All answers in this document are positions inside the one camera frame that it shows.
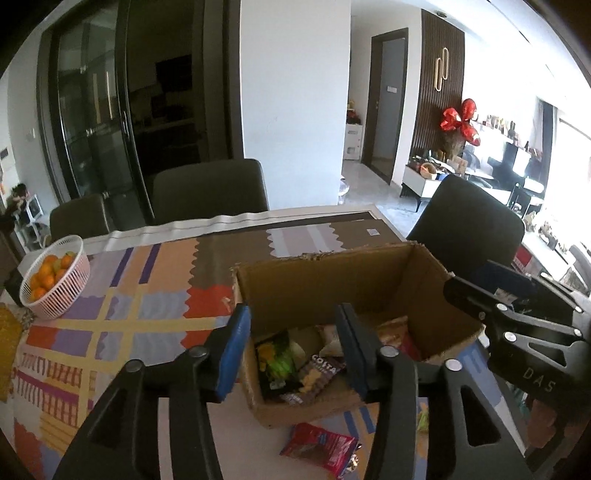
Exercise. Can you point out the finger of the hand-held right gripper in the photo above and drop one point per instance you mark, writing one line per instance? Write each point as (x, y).
(508, 281)
(480, 300)

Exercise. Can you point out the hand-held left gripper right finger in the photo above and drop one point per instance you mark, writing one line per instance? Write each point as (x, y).
(351, 346)

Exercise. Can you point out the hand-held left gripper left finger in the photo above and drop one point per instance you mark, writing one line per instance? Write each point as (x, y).
(235, 350)

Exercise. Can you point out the white snack packet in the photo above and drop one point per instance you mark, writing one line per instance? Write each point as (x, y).
(330, 339)

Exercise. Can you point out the dark green snack packet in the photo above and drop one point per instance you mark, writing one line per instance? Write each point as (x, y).
(274, 360)

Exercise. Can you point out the brown cookie packet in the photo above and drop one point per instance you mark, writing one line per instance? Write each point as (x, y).
(316, 374)

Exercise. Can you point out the tan chips packet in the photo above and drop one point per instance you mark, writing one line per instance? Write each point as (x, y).
(392, 330)

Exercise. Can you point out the red chips packet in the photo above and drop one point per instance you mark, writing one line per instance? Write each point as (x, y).
(410, 348)

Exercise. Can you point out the brown cardboard box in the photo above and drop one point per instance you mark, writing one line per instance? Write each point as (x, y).
(300, 286)

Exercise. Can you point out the red purple snack packet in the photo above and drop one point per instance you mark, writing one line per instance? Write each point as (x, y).
(318, 445)

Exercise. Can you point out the person's right forearm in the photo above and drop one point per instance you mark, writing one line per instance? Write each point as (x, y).
(549, 422)

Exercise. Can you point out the black fabric chair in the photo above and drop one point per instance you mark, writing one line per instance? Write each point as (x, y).
(471, 221)

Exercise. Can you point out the green lollipop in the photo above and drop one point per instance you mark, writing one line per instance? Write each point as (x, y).
(422, 417)

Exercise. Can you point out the gold wrapped candy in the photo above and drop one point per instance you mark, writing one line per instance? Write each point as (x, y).
(353, 464)

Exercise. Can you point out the white table cloth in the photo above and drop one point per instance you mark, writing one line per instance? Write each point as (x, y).
(184, 230)

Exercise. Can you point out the white sideboard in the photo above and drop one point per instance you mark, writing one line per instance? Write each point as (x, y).
(418, 184)

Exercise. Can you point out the wide dark grey chair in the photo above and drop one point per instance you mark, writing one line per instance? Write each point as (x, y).
(207, 194)

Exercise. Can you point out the red foil balloon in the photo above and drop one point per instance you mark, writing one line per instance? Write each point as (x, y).
(450, 119)

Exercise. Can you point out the white basket of oranges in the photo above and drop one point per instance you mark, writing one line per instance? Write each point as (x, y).
(64, 295)

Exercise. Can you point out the dark wood slat panel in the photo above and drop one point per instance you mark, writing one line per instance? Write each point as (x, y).
(427, 115)

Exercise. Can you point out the white hallway cabinet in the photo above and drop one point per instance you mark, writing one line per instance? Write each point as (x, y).
(353, 143)

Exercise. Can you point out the pile of oranges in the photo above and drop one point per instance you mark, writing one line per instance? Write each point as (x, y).
(44, 277)

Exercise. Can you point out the small dark grey chair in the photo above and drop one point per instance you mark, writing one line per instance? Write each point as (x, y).
(78, 217)

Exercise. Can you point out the grey interior door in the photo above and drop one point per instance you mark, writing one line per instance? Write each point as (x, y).
(388, 101)

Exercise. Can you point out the woven wicker tissue box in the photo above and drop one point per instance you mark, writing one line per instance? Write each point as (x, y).
(8, 346)

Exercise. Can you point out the black jar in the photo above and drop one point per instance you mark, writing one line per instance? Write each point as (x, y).
(11, 284)

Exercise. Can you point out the small white shelf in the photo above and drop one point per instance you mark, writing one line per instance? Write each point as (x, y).
(32, 219)

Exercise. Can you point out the black and white plush toy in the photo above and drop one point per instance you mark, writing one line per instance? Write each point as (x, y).
(18, 194)

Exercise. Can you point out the glass sliding door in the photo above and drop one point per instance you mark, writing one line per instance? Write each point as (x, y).
(87, 115)

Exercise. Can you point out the black television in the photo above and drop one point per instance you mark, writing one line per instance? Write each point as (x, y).
(173, 73)

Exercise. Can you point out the gold loop wall ornament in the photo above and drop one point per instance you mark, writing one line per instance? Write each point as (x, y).
(442, 69)

